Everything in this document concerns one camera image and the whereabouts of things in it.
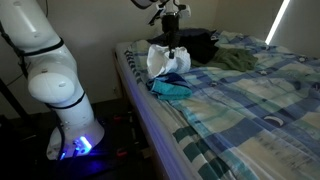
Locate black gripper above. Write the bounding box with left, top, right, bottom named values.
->
left=161, top=11, right=181, bottom=60

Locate white cloth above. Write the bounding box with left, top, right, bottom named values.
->
left=146, top=44, right=192, bottom=80

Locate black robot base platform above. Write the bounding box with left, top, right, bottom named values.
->
left=29, top=99, right=149, bottom=180

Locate black cloth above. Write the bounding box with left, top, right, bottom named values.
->
left=176, top=29, right=220, bottom=65

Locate teal and blue cloth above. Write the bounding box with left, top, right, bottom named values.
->
left=146, top=72, right=193, bottom=101

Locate olive green cloth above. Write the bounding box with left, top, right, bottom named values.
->
left=190, top=47, right=259, bottom=73

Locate blue plaid bedsheet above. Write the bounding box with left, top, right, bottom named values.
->
left=114, top=30, right=320, bottom=180

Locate black stand leg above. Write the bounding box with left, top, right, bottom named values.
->
left=0, top=78, right=32, bottom=122

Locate bed mattress with frame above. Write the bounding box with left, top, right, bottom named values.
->
left=112, top=41, right=188, bottom=180

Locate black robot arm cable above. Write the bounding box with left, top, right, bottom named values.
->
left=0, top=21, right=67, bottom=161

